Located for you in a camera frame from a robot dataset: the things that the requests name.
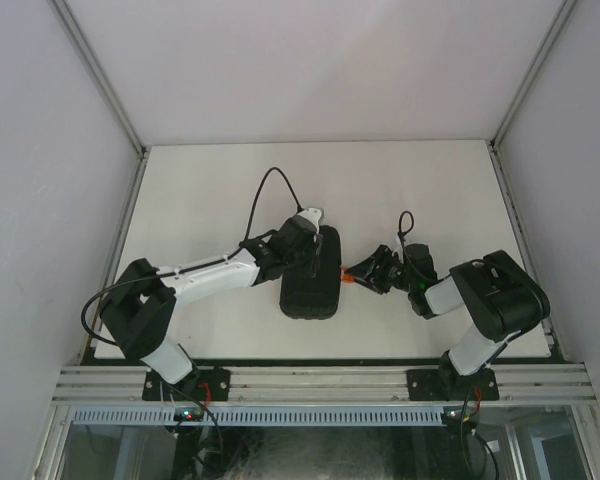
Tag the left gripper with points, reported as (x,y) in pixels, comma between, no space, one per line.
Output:
(311,269)

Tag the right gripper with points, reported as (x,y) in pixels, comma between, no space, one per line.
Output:
(381,257)

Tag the black plastic tool case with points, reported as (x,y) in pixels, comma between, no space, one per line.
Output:
(312,291)

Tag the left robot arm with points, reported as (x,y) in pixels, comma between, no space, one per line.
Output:
(138,308)

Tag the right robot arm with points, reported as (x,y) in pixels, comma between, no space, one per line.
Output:
(503,301)

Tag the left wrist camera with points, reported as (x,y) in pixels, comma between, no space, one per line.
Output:
(310,218)

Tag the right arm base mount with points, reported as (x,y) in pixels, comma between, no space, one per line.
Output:
(433,384)

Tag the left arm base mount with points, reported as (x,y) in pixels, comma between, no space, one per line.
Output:
(204,385)

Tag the blue slotted cable duct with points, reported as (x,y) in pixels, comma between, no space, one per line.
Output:
(261,416)

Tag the aluminium frame rail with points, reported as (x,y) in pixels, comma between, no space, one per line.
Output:
(517,384)

